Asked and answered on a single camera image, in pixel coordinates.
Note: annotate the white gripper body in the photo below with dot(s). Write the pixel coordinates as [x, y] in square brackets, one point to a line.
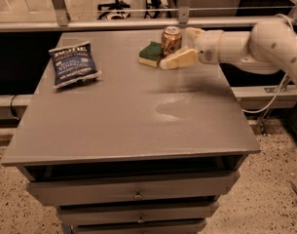
[208, 45]

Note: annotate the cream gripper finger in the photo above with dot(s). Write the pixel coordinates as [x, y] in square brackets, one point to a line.
[182, 58]
[194, 34]

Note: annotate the orange soda can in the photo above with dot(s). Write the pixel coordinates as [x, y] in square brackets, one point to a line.
[171, 40]

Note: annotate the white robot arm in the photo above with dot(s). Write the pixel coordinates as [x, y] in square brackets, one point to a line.
[270, 46]

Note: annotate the green and yellow sponge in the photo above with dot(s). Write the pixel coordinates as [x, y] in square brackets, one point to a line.
[151, 55]

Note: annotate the black office chair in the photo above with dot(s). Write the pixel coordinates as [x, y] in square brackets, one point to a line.
[152, 8]

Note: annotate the grey drawer cabinet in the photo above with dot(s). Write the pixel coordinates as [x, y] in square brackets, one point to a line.
[134, 120]

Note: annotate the blue chip bag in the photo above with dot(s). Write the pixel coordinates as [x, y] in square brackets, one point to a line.
[73, 63]

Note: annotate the top grey drawer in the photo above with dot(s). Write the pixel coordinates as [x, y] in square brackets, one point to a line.
[132, 188]

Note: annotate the grey drawer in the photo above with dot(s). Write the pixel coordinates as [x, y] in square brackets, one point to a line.
[138, 213]
[189, 226]
[132, 188]

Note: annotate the bottom grey drawer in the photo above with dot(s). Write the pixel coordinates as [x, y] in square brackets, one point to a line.
[189, 226]

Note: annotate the middle grey drawer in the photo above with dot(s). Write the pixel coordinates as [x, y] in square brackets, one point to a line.
[138, 213]

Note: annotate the metal window rail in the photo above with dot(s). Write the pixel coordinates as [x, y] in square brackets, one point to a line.
[133, 24]

